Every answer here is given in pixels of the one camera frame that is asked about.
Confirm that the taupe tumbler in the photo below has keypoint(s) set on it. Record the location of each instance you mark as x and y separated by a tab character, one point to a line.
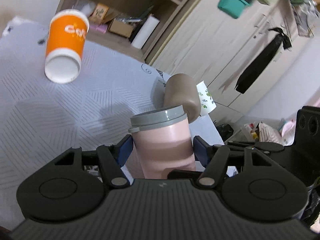
181	90

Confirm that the white patterned tablecloth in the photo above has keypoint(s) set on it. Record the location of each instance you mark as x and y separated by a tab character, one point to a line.
41	119

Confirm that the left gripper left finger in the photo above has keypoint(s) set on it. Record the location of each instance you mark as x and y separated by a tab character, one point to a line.
111	160

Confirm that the black ribbon bow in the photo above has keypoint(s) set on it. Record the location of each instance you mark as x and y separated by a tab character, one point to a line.
258	65

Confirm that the white paper towel roll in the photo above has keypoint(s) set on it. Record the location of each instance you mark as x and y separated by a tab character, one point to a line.
145	32

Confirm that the pink flat box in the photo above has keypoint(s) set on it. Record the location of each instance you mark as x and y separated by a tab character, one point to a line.
101	28

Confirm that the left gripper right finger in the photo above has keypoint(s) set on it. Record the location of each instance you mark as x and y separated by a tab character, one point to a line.
214	159

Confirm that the orange paper cup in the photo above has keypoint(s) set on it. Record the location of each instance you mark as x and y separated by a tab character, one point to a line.
65	46

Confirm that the white green-print mug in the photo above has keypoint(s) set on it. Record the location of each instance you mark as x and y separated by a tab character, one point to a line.
206	100

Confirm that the wooden open shelf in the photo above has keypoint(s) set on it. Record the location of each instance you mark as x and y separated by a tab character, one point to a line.
168	12

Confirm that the small cardboard box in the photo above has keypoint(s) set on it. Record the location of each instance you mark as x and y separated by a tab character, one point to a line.
120	28

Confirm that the small wooden printed box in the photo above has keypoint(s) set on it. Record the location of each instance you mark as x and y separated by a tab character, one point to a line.
99	13

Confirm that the pink tumbler grey lid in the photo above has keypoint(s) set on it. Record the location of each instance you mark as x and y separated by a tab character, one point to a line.
163	142

